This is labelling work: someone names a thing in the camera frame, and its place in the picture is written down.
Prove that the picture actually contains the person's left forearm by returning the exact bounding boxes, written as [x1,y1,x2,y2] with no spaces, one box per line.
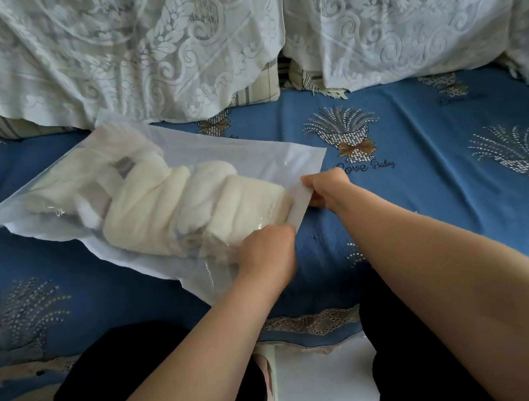
[41,264,303,401]

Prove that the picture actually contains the cream folded clothes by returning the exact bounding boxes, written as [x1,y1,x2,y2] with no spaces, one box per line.
[15,101,299,282]

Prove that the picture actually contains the white slipper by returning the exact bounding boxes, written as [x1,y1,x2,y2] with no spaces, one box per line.
[235,342,285,401]

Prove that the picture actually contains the translucent plastic storage bag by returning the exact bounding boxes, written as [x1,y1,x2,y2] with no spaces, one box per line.
[0,76,348,340]

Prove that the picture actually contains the blue patterned sofa cover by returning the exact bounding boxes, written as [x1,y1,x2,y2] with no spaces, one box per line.
[0,47,529,401]

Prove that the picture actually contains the person's black trousers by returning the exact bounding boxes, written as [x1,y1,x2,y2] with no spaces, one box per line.
[36,250,497,401]

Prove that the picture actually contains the person's right hand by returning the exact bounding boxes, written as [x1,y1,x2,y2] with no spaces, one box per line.
[300,165,358,212]

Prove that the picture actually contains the white lace cloth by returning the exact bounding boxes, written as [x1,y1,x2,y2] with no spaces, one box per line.
[0,0,302,153]
[274,0,529,148]

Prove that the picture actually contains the person's left hand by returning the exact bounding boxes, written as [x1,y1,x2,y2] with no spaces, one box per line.
[230,221,305,294]

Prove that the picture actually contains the person's right forearm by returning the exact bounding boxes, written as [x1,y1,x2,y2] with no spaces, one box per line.
[324,155,529,401]

